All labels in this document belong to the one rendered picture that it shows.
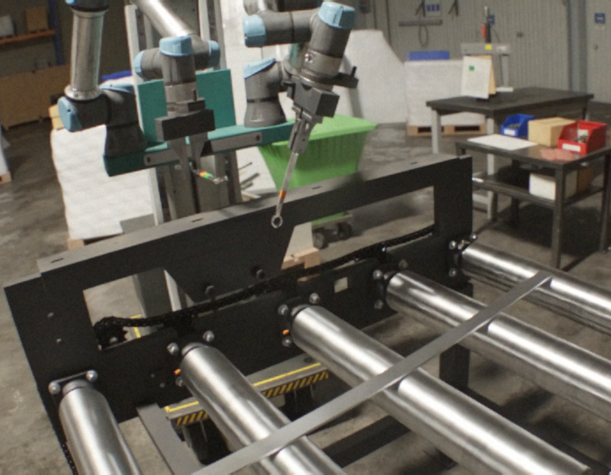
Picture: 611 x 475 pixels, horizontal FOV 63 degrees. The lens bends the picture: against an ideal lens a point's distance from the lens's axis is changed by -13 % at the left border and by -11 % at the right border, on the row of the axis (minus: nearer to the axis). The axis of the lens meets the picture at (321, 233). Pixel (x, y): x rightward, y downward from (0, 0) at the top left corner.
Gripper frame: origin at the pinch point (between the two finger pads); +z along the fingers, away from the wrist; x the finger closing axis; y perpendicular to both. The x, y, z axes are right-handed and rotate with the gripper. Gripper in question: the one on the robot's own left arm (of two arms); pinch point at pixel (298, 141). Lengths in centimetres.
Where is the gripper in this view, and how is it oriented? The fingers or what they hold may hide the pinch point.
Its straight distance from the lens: 122.8
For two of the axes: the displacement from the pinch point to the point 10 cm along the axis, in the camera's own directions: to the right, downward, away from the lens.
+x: 4.9, 4.9, -7.2
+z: -2.8, 8.7, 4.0
